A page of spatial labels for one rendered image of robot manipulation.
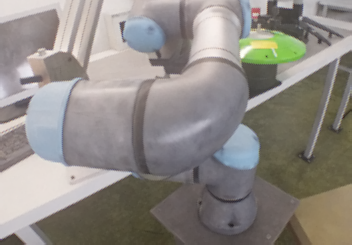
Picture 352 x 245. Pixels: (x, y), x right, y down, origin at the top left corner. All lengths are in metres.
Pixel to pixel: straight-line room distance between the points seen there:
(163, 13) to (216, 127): 0.21
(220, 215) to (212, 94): 0.33
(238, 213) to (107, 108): 0.36
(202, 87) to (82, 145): 0.09
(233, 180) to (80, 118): 0.28
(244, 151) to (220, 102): 0.21
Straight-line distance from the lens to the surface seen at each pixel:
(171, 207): 0.54
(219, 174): 0.38
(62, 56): 0.46
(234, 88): 0.17
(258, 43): 0.72
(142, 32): 0.33
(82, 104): 0.17
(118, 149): 0.16
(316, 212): 0.87
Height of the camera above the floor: 1.30
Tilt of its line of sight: 34 degrees down
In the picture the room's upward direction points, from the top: 6 degrees counter-clockwise
